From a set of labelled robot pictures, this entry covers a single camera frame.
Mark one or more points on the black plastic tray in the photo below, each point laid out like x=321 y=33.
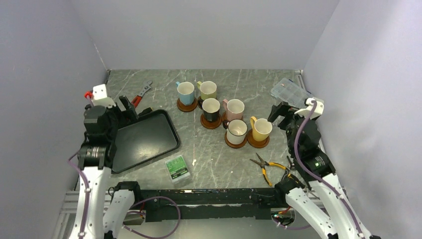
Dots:
x=152 y=136

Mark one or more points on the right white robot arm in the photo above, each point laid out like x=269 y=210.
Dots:
x=337 y=220

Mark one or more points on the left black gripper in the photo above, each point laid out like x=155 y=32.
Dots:
x=127 y=115

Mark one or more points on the light blue mug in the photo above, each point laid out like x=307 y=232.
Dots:
x=186 y=91

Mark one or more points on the clear plastic organizer box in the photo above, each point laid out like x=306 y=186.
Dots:
x=290 y=92

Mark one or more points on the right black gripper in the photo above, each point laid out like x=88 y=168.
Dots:
x=284 y=109

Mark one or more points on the black mug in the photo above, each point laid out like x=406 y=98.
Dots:
x=211 y=109

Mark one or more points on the pink mug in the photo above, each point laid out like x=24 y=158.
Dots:
x=234 y=109

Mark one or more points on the brown coaster five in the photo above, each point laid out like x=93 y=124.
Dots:
x=256 y=144

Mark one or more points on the black yellow screwdriver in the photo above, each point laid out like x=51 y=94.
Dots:
x=145 y=111

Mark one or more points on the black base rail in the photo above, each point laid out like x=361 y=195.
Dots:
x=257 y=203

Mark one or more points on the yellow-green mug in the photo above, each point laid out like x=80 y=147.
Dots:
x=207 y=89

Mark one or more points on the black handled pliers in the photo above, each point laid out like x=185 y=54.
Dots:
x=291 y=163

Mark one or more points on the red handled wrench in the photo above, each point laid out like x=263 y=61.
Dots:
x=138 y=97

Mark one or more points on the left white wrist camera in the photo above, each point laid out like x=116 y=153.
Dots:
x=98 y=97

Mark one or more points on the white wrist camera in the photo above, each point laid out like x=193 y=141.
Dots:
x=314 y=109
x=98 y=97

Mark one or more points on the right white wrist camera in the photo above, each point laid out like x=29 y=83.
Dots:
x=314 y=109

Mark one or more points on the brown coaster six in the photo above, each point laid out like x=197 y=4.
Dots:
x=235 y=146

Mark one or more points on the brown coaster three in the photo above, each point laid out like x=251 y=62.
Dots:
x=210 y=125

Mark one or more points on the orange-yellow mug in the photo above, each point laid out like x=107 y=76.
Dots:
x=261 y=128

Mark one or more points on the green screw box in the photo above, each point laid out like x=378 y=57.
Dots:
x=178 y=169

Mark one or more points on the brown coaster one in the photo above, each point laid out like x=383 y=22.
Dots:
x=185 y=108

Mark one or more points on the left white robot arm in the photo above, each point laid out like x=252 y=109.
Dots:
x=95 y=162

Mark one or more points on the white ribbed black-rimmed mug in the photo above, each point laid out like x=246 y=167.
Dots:
x=236 y=130

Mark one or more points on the yellow handled pliers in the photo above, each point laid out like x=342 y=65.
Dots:
x=263 y=164

